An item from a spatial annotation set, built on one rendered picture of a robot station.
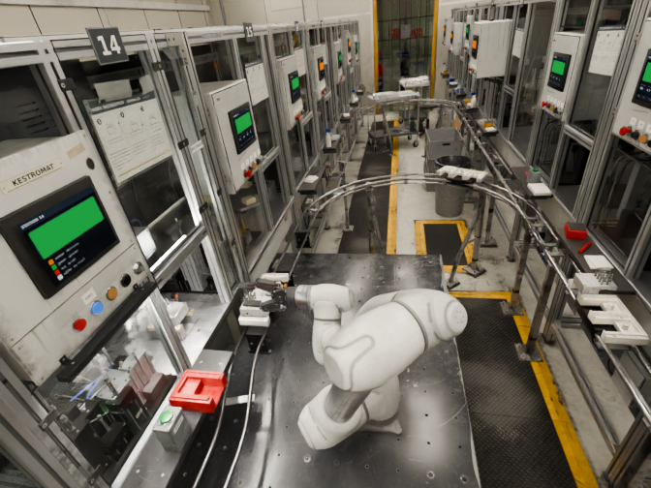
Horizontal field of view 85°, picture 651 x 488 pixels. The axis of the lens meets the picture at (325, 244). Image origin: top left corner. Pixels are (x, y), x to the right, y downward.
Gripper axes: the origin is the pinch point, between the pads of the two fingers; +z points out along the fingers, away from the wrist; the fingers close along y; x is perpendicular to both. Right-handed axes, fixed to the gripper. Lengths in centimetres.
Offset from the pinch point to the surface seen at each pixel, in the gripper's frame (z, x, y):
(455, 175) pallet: -103, -188, -27
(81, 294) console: 21, 43, 35
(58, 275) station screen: 18, 47, 44
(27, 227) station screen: 18, 48, 57
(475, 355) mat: -109, -76, -111
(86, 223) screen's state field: 18, 35, 51
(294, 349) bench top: -9.2, -13.3, -44.6
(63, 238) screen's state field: 18, 42, 51
